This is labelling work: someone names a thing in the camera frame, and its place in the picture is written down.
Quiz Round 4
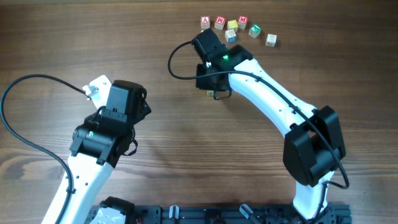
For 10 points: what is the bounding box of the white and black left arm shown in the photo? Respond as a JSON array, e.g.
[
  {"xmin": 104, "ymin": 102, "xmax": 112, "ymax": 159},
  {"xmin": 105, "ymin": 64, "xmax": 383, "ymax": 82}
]
[{"xmin": 43, "ymin": 80, "xmax": 151, "ymax": 223}]

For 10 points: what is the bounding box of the blue side block centre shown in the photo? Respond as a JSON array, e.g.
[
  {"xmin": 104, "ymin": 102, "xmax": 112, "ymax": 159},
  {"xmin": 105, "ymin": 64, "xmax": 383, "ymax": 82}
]
[{"xmin": 225, "ymin": 29, "xmax": 237, "ymax": 43}]

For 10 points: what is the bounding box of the red A letter block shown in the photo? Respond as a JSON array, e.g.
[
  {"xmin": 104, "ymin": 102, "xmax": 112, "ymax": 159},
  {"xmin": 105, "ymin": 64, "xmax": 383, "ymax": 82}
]
[{"xmin": 200, "ymin": 16, "xmax": 210, "ymax": 30}]

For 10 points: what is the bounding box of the red M block left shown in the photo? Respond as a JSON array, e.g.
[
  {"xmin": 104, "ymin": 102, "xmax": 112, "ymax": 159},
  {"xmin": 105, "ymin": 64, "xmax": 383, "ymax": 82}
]
[{"xmin": 214, "ymin": 16, "xmax": 226, "ymax": 30}]

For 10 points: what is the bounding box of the red m block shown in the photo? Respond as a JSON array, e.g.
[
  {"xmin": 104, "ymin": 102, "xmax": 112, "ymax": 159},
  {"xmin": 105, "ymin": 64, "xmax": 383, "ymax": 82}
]
[
  {"xmin": 238, "ymin": 15, "xmax": 248, "ymax": 30},
  {"xmin": 214, "ymin": 16, "xmax": 226, "ymax": 30}
]

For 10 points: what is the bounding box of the yellow top block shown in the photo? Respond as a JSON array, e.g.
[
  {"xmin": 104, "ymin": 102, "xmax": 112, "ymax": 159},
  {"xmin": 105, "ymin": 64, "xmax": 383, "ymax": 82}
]
[{"xmin": 227, "ymin": 20, "xmax": 239, "ymax": 32}]

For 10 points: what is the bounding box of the red M block right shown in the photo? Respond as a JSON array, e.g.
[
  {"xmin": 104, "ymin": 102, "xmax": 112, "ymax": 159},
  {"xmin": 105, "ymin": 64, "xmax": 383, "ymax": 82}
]
[{"xmin": 238, "ymin": 15, "xmax": 248, "ymax": 30}]

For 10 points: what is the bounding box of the green top block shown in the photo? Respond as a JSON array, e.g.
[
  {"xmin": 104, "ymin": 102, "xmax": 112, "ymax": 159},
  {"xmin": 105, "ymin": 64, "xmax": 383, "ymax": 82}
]
[{"xmin": 249, "ymin": 24, "xmax": 261, "ymax": 39}]

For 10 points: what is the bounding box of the plain wooden block far right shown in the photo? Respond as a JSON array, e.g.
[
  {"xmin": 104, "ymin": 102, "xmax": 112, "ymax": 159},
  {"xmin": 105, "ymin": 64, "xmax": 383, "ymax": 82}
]
[{"xmin": 266, "ymin": 34, "xmax": 277, "ymax": 47}]

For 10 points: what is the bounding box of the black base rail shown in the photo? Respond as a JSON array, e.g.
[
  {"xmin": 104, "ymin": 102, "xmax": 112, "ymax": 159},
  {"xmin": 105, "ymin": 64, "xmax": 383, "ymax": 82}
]
[{"xmin": 130, "ymin": 203, "xmax": 353, "ymax": 224}]

